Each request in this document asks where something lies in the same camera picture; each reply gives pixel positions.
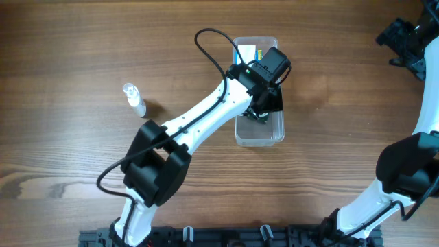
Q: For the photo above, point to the white green Panadol box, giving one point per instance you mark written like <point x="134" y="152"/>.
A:
<point x="246" y="54"/>

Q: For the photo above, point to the clear plastic container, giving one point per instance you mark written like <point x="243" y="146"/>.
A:
<point x="249" y="133"/>

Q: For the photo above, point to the white spray bottle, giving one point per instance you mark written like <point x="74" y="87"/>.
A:
<point x="134" y="99"/>

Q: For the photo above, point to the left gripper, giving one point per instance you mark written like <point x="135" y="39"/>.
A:
<point x="271" y="103"/>

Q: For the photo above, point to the dark green square box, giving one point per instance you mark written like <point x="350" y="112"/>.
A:
<point x="260" y="118"/>

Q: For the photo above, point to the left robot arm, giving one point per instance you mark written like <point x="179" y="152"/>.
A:
<point x="158" y="159"/>

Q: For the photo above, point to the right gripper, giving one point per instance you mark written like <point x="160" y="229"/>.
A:
<point x="396" y="38"/>

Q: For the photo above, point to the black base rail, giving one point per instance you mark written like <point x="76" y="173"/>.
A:
<point x="292" y="235"/>

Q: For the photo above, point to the blue medicine box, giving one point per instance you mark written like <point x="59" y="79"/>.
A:
<point x="259" y="55"/>

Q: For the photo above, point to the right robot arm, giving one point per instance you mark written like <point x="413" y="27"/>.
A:
<point x="406" y="171"/>

